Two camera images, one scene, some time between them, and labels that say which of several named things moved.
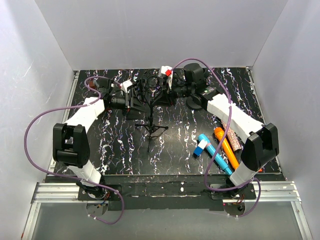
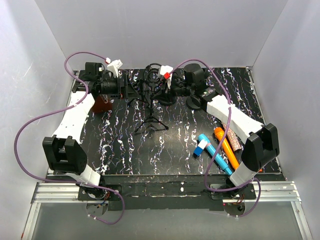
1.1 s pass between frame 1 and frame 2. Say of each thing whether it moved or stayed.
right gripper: moved
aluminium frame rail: stayed
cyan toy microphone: stayed
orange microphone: stayed
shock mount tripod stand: moved
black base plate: stayed
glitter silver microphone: stayed
